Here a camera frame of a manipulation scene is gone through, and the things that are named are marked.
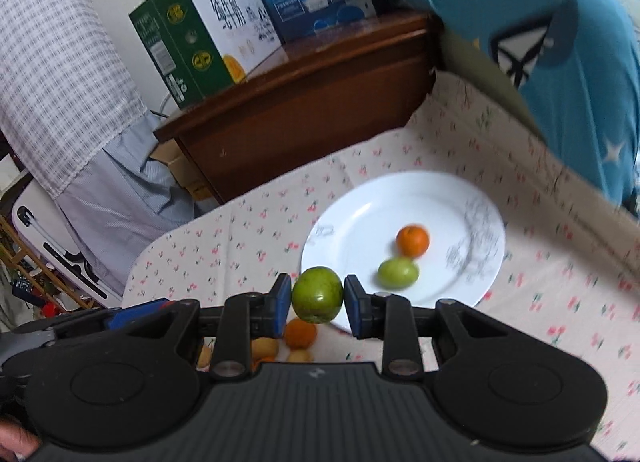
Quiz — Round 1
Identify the green jujube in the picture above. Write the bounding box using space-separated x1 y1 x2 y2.
377 257 420 290
291 266 345 325

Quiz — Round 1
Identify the white printed plate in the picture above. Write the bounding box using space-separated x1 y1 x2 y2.
300 171 507 334

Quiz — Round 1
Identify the cherry print bed sheet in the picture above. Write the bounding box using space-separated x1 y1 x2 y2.
122 70 640 462

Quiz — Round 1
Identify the wooden rack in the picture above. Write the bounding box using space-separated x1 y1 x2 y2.
0 215 103 325

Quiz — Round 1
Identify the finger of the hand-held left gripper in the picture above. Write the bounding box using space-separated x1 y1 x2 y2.
12 300 166 358

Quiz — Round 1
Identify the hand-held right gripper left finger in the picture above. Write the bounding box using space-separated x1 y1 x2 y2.
102 273 292 379

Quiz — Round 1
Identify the brown longan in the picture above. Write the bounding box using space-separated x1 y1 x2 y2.
250 337 279 362

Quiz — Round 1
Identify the large orange tangerine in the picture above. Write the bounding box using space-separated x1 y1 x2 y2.
284 318 318 349

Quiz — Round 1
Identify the teal star print pillow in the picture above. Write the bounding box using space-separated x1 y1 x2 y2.
390 0 640 215

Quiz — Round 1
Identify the brown cardboard box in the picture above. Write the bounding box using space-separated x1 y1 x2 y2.
149 139 222 203

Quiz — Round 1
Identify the small orange tangerine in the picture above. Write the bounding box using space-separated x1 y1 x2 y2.
396 225 431 258

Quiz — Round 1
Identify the blue striped cloth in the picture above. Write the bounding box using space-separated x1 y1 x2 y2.
55 112 197 295

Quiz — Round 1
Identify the green white carton box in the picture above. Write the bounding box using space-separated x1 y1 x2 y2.
129 0 283 110

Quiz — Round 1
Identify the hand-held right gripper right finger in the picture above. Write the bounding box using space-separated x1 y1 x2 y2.
344 275 506 377

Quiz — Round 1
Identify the brown wooden headboard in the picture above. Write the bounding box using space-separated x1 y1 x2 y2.
152 10 443 205

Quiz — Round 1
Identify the person's left hand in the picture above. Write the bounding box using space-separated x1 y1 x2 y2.
0 417 42 462

